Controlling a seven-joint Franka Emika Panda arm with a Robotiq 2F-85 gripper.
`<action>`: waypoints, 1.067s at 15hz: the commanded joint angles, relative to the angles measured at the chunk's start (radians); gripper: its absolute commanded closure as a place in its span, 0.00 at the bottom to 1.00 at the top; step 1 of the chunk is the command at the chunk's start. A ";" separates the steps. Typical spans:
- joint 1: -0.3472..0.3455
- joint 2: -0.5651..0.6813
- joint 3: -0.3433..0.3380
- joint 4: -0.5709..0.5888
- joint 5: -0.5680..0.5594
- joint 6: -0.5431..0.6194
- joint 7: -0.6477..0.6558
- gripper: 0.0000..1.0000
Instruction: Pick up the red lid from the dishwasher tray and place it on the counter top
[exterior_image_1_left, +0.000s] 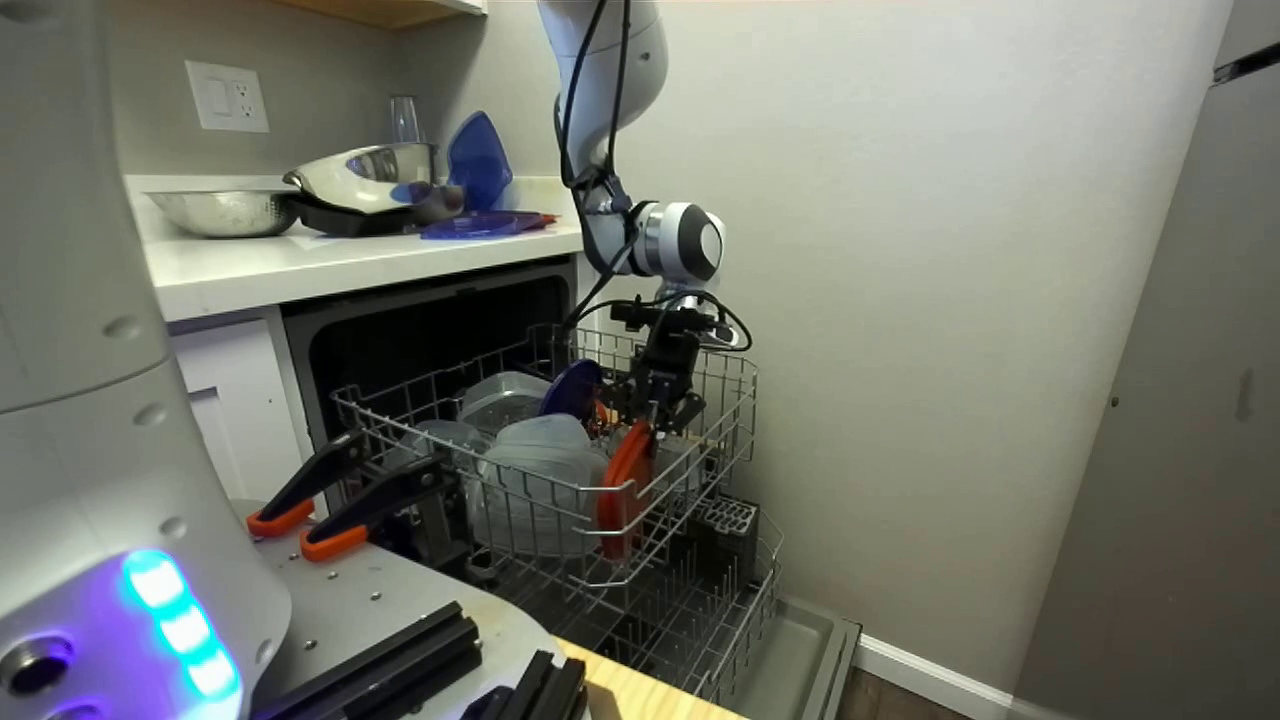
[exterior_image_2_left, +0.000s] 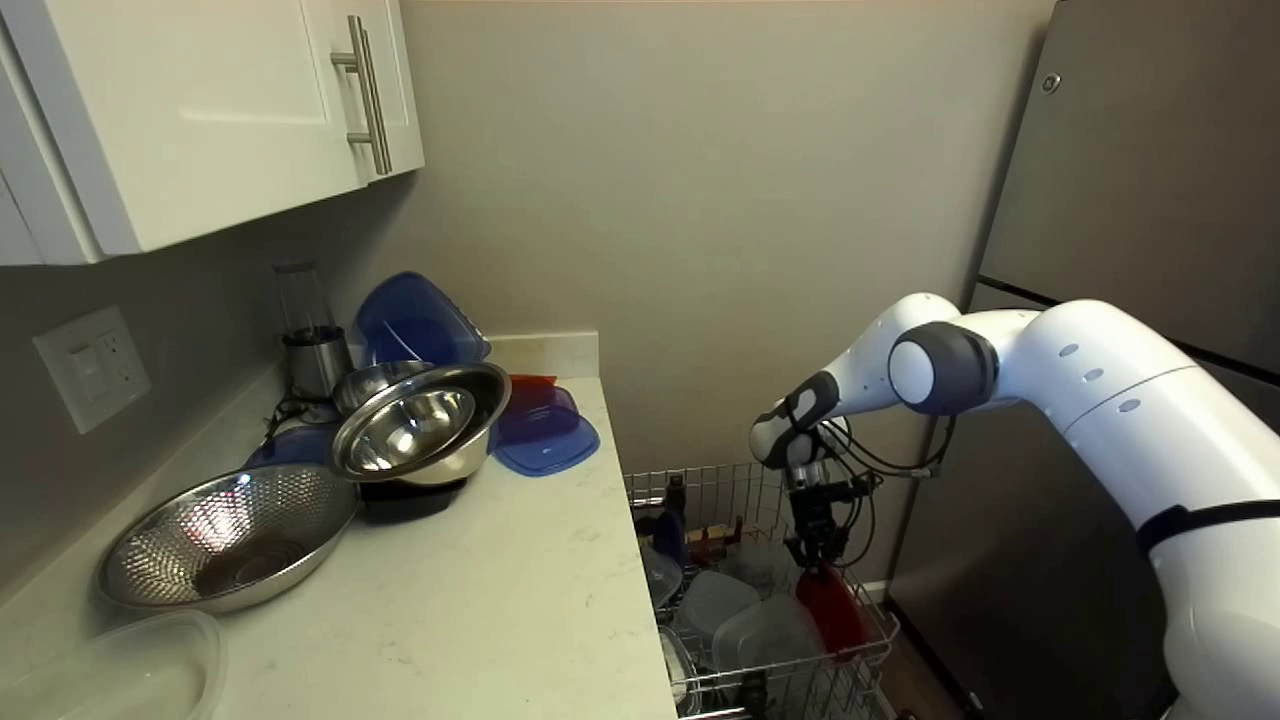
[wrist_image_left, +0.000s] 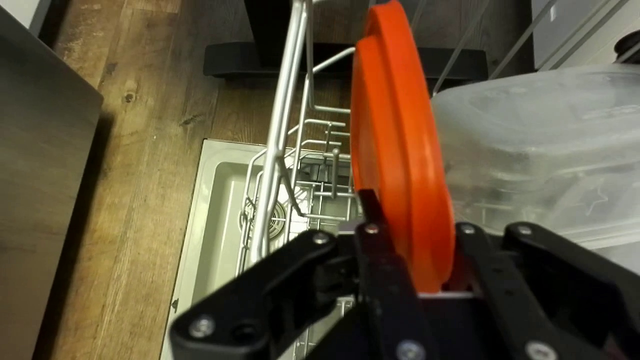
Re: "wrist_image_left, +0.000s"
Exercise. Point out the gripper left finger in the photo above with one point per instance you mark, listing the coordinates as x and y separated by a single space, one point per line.
260 305

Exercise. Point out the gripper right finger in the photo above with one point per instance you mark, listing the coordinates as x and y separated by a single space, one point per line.
550 280

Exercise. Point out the red round lid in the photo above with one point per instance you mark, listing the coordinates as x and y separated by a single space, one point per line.
400 150

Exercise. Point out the dishwasher door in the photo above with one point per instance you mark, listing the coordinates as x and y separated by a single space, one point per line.
215 220

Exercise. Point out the dishwasher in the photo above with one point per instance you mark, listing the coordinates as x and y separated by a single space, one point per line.
220 200

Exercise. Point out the dishwasher rack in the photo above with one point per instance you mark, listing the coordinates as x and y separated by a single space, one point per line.
281 120

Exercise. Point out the clear plastic container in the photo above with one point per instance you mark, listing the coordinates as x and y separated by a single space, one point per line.
540 145

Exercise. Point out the black base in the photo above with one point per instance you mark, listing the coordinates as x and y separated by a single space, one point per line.
240 59

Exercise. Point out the black round cap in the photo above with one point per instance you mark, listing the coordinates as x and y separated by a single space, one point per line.
629 46

